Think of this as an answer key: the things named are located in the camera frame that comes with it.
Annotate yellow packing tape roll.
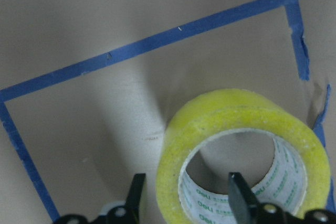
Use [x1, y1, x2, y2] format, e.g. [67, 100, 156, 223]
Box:
[156, 89, 331, 223]

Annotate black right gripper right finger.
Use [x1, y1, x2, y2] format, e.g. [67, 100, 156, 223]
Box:
[228, 172, 259, 224]

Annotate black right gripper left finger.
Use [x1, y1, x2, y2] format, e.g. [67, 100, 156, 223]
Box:
[124, 173, 146, 223]

